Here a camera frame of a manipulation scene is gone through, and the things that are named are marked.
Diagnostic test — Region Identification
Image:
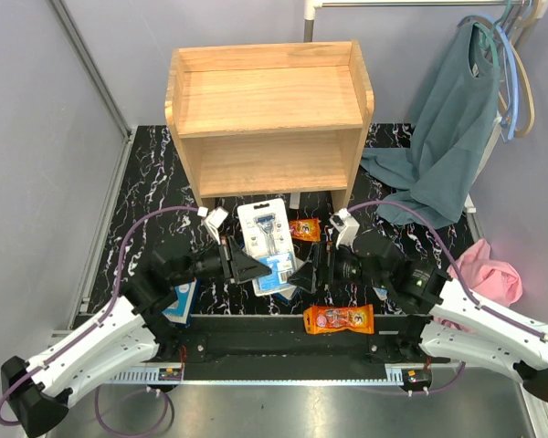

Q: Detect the blue plastic hanger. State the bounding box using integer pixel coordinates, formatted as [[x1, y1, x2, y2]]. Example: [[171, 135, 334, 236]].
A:
[[458, 14, 525, 143]]

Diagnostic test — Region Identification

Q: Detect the wooden two-tier shelf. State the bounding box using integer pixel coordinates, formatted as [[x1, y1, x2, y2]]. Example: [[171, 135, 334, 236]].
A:
[[164, 40, 374, 210]]

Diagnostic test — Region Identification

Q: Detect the blue Harry's razor box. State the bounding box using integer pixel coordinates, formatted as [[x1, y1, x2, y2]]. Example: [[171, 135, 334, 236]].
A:
[[163, 280, 198, 327]]

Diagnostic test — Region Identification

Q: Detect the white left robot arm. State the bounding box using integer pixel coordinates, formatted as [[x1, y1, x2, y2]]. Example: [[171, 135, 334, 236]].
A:
[[1, 236, 272, 437]]

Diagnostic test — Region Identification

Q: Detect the Gillette razor blister pack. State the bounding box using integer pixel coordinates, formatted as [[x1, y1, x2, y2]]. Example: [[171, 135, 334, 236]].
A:
[[237, 198, 296, 297]]

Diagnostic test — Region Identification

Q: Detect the teal blue t-shirt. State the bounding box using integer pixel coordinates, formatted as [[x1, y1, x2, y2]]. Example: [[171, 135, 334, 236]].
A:
[[361, 23, 501, 228]]

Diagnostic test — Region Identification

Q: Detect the pink cloth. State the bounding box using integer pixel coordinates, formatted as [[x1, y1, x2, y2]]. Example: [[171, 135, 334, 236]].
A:
[[456, 238, 523, 307]]

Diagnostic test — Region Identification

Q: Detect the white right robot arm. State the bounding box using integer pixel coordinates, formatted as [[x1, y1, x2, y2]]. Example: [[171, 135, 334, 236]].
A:
[[289, 234, 548, 402]]

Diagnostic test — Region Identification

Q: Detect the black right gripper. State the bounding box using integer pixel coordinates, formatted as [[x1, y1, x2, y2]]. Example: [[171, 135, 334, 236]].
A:
[[287, 239, 389, 292]]

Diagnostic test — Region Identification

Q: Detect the white Harry's razor box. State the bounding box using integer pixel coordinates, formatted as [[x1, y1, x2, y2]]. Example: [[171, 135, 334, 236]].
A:
[[272, 253, 302, 301]]

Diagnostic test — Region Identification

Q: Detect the green plastic hanger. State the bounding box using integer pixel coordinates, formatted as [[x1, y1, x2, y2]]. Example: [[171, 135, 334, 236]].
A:
[[473, 0, 512, 68]]

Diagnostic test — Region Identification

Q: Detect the small white bottle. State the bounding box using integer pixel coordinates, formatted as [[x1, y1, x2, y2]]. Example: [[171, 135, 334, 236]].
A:
[[289, 192, 301, 210]]

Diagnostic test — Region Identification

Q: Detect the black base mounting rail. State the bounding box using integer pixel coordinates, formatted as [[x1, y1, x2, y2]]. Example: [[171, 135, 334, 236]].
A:
[[122, 313, 439, 382]]

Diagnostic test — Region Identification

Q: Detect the beige wooden hanger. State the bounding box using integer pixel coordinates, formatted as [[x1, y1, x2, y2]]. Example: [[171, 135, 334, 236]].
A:
[[507, 0, 548, 139]]

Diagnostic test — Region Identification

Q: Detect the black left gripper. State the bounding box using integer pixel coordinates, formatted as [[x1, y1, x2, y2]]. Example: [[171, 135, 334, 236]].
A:
[[172, 235, 272, 287]]

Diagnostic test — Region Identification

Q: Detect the metal clothes rack bar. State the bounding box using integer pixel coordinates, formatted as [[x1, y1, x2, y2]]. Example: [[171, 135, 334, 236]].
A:
[[303, 0, 518, 42]]

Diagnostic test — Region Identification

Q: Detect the orange razor pack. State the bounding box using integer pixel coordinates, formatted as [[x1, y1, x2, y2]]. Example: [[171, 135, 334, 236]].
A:
[[289, 218, 321, 243], [302, 305, 374, 335]]

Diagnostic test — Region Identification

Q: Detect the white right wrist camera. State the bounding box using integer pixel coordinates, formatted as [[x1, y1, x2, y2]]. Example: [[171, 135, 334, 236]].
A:
[[330, 208, 360, 248]]

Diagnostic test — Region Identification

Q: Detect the aluminium corner frame profile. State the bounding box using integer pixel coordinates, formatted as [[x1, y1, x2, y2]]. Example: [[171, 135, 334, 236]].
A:
[[47, 0, 132, 140]]

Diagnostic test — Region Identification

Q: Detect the orange razor pack upper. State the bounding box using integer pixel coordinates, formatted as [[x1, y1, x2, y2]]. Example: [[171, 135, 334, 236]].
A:
[[289, 218, 321, 243]]

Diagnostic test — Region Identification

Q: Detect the orange razor pack lower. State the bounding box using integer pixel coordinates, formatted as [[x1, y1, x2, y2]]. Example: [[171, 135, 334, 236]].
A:
[[302, 305, 374, 335]]

